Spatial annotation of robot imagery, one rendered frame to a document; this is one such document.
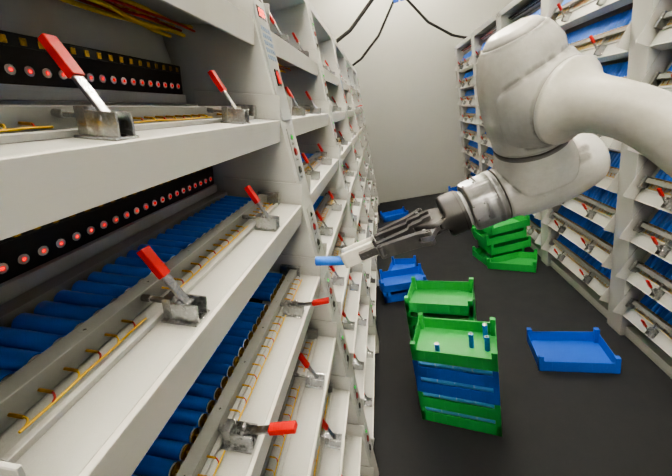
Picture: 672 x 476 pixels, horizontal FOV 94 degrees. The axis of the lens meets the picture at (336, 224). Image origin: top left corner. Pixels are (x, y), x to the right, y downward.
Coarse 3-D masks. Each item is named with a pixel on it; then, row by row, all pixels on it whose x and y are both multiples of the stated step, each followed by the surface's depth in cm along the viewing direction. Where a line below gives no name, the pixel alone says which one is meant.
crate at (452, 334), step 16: (432, 320) 135; (448, 320) 132; (464, 320) 129; (416, 336) 129; (432, 336) 131; (448, 336) 129; (464, 336) 127; (480, 336) 125; (416, 352) 120; (432, 352) 117; (448, 352) 121; (464, 352) 120; (480, 352) 118; (496, 352) 107; (480, 368) 111; (496, 368) 109
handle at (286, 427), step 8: (272, 424) 39; (280, 424) 38; (288, 424) 38; (296, 424) 38; (248, 432) 39; (256, 432) 38; (264, 432) 38; (272, 432) 38; (280, 432) 38; (288, 432) 37
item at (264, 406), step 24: (288, 264) 79; (312, 264) 78; (312, 288) 74; (312, 312) 72; (288, 336) 58; (264, 360) 53; (288, 360) 53; (264, 384) 48; (288, 384) 53; (240, 408) 44; (264, 408) 44; (216, 456) 38; (240, 456) 38; (264, 456) 42
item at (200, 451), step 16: (288, 272) 75; (288, 288) 70; (272, 304) 63; (272, 320) 60; (256, 336) 54; (256, 352) 52; (240, 368) 48; (240, 384) 46; (224, 400) 43; (208, 416) 40; (224, 416) 41; (240, 416) 42; (208, 432) 38; (192, 448) 37; (208, 448) 37; (192, 464) 35
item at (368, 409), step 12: (372, 336) 167; (372, 348) 159; (372, 360) 152; (372, 372) 145; (372, 384) 138; (372, 396) 133; (372, 408) 128; (372, 420) 123; (372, 432) 118; (372, 444) 112
